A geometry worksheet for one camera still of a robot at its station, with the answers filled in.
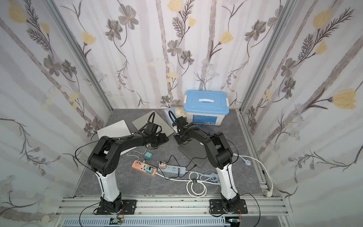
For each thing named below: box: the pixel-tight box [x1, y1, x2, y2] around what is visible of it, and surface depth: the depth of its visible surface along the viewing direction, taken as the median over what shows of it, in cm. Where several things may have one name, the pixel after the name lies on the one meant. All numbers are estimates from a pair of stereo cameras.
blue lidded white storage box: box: [183, 89, 230, 126], surface depth 104 cm
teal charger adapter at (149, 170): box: [145, 165, 154, 175], surface depth 82 cm
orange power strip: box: [131, 159, 158, 177], surface depth 88 cm
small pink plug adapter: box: [158, 162, 167, 169], surface depth 85 cm
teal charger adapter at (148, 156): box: [143, 151, 153, 161], surface depth 94 cm
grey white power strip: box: [157, 164, 187, 176], surface depth 87 cm
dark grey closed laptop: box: [177, 138, 209, 168], surface depth 95 cm
